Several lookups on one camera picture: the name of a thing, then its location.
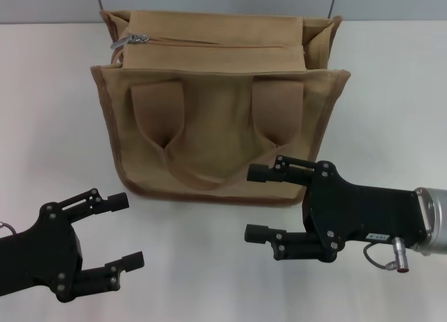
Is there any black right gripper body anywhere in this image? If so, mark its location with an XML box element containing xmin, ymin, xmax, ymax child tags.
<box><xmin>302</xmin><ymin>161</ymin><xmax>430</xmax><ymax>263</ymax></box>

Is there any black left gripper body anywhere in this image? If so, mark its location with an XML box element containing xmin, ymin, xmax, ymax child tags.
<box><xmin>0</xmin><ymin>201</ymin><xmax>85</xmax><ymax>304</ymax></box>

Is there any right gripper cable with connectors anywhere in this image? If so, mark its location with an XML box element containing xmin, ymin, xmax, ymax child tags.
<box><xmin>362</xmin><ymin>236</ymin><xmax>412</xmax><ymax>276</ymax></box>

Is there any khaki canvas food bag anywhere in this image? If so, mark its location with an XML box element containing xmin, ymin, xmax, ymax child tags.
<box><xmin>89</xmin><ymin>9</ymin><xmax>351</xmax><ymax>207</ymax></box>

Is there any silver metal zipper pull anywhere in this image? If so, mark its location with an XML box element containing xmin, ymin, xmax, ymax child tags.
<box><xmin>110</xmin><ymin>33</ymin><xmax>151</xmax><ymax>50</ymax></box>

